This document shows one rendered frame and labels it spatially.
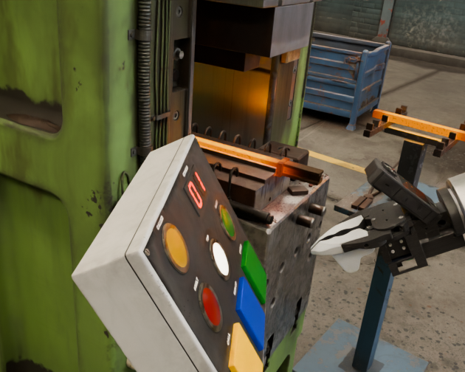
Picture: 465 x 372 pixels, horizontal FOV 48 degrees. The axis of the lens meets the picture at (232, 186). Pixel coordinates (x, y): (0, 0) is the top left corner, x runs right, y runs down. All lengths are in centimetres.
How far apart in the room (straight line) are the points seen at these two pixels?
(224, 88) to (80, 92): 69
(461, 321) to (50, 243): 194
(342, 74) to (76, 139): 406
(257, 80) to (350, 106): 345
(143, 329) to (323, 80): 446
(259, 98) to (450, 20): 742
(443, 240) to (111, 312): 48
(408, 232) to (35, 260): 86
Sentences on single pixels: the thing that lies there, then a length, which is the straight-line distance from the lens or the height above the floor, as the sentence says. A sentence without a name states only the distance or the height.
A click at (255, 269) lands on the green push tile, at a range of 81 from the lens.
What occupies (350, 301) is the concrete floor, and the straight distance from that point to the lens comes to 253.
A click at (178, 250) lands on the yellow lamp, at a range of 57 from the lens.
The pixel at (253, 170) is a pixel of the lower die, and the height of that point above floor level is 99.
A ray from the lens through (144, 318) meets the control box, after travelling 54.
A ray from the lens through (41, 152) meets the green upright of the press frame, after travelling 103.
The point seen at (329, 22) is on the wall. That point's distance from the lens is 953.
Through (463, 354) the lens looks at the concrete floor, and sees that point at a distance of 245.
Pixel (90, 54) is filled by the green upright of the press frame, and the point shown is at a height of 129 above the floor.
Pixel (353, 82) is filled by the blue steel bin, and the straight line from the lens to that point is 483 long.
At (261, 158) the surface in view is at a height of 101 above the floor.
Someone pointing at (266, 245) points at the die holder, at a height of 88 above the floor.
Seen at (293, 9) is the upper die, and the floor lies 135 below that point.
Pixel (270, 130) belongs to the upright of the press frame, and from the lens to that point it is 149.
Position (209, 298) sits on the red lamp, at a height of 110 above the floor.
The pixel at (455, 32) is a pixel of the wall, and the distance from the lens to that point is 877.
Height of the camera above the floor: 147
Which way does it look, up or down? 25 degrees down
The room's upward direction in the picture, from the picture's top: 5 degrees clockwise
